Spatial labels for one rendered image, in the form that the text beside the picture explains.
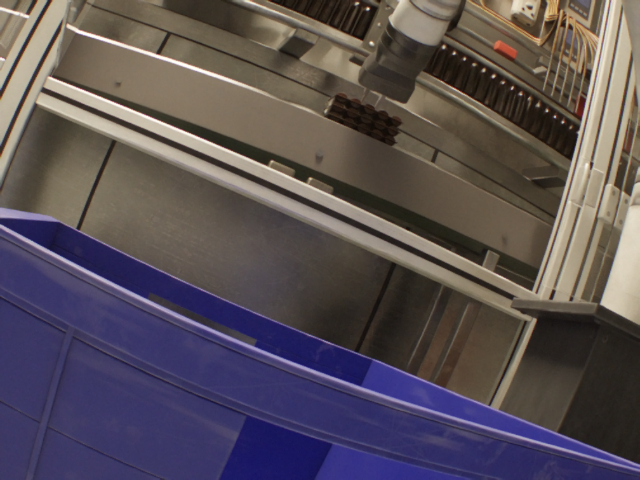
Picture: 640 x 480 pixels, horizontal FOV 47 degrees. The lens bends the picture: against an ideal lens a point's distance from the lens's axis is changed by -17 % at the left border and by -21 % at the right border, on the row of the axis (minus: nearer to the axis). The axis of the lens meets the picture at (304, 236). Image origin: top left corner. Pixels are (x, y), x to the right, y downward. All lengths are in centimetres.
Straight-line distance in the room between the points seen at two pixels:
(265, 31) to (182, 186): 39
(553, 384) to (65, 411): 60
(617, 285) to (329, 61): 93
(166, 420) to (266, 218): 110
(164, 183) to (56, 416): 109
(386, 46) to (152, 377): 87
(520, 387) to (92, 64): 71
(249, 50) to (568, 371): 86
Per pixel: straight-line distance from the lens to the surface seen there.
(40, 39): 109
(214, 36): 142
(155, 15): 142
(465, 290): 114
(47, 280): 28
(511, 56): 155
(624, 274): 87
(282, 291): 140
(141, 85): 114
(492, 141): 172
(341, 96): 120
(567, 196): 125
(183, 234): 138
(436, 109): 167
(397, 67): 114
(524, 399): 87
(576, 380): 78
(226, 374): 29
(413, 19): 109
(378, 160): 118
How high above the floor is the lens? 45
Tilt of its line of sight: 5 degrees up
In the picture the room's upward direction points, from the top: 23 degrees clockwise
